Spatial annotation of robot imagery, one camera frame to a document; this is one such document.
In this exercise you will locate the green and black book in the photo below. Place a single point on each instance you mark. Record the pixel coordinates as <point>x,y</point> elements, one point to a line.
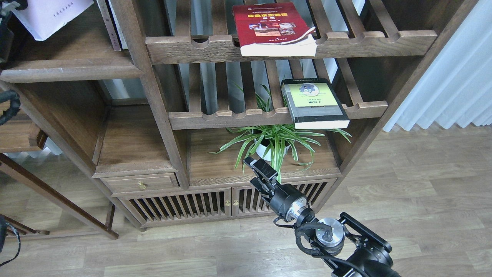
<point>313,104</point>

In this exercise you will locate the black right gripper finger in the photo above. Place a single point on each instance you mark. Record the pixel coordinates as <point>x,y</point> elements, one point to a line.
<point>262,169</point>

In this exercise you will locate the white sheer curtain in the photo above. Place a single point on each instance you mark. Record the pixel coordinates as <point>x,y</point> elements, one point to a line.
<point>457,87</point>

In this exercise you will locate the red cover book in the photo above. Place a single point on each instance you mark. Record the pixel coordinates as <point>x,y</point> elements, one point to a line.
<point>273,30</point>

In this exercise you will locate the pale lilac white book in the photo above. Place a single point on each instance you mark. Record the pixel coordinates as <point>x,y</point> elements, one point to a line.
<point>42,18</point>

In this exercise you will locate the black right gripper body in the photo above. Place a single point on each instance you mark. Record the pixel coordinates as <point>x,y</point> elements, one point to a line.
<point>283,199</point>

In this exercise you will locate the white blue upright book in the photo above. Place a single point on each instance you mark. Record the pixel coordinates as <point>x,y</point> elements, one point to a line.
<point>117,26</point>

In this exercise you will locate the grey upright book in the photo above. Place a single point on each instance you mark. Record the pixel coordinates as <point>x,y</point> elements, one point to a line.
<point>108,22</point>

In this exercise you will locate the white plant pot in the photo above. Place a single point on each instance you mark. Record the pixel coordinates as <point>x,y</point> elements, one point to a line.
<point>263,148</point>

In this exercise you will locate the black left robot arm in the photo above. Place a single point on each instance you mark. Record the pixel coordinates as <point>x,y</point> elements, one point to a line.
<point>6,40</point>

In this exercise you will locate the green spider plant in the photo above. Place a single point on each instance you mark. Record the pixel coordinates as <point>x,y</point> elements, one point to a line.
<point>276,139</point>

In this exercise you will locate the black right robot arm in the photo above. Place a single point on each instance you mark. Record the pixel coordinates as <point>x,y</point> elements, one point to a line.
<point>348,247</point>

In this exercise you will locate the dark wooden bookshelf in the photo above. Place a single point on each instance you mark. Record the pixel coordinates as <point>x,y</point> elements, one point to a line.
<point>158,111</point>

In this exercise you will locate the brass drawer knob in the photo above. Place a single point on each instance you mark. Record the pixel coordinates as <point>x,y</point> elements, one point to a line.
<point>142,185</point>

